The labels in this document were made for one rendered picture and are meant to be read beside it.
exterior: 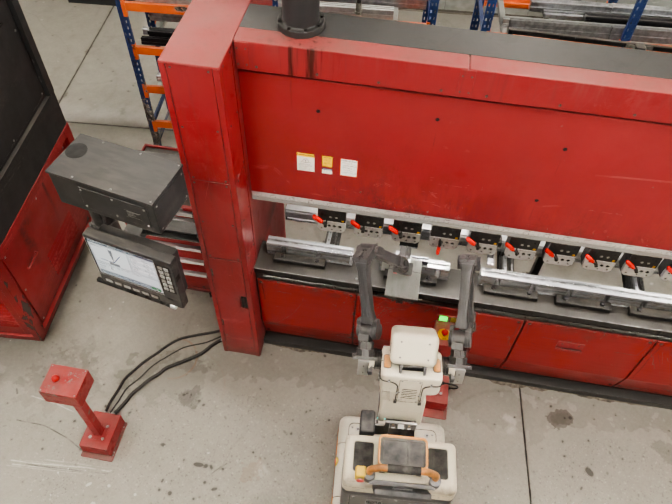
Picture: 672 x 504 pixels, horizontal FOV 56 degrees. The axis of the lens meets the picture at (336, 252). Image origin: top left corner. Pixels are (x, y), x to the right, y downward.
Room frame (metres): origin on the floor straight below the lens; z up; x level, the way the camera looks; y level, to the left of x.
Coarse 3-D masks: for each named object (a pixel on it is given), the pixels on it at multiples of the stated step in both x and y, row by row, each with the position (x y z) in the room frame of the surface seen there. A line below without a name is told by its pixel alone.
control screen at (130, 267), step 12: (96, 252) 1.73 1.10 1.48; (108, 252) 1.70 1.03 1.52; (120, 252) 1.68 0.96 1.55; (108, 264) 1.71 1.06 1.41; (120, 264) 1.69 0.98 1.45; (132, 264) 1.67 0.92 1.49; (144, 264) 1.64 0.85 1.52; (120, 276) 1.70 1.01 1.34; (132, 276) 1.67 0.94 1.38; (144, 276) 1.65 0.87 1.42; (156, 276) 1.63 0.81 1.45; (156, 288) 1.64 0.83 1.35
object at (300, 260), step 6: (276, 252) 2.22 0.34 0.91; (276, 258) 2.17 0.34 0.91; (282, 258) 2.18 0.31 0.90; (288, 258) 2.18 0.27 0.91; (294, 258) 2.18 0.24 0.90; (300, 258) 2.18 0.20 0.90; (306, 258) 2.18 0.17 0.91; (312, 258) 2.19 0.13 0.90; (318, 258) 2.19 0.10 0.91; (294, 264) 2.16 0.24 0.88; (300, 264) 2.15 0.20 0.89; (306, 264) 2.15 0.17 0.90; (312, 264) 2.14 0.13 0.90; (318, 264) 2.14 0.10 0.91; (324, 264) 2.15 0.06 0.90
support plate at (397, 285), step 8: (416, 264) 2.10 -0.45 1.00; (392, 272) 2.04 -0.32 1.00; (392, 280) 1.99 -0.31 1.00; (400, 280) 1.99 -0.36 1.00; (408, 280) 1.99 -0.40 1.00; (416, 280) 1.99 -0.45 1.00; (392, 288) 1.93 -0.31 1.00; (400, 288) 1.94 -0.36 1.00; (408, 288) 1.94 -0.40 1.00; (416, 288) 1.94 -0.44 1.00; (392, 296) 1.89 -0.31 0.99; (400, 296) 1.88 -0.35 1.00; (408, 296) 1.89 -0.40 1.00; (416, 296) 1.89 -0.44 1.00
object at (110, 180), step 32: (64, 160) 1.84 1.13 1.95; (96, 160) 1.85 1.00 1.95; (128, 160) 1.86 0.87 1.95; (160, 160) 1.87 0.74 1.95; (64, 192) 1.77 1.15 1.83; (96, 192) 1.71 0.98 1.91; (128, 192) 1.68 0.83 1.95; (160, 192) 1.69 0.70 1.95; (96, 224) 1.86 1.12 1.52; (160, 224) 1.64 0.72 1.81
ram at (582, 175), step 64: (256, 128) 2.22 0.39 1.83; (320, 128) 2.18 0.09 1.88; (384, 128) 2.14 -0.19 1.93; (448, 128) 2.11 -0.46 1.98; (512, 128) 2.07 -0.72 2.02; (576, 128) 2.04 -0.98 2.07; (640, 128) 2.01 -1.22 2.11; (320, 192) 2.18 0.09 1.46; (384, 192) 2.14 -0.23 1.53; (448, 192) 2.10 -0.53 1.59; (512, 192) 2.06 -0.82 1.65; (576, 192) 2.02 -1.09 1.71; (640, 192) 1.99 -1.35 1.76
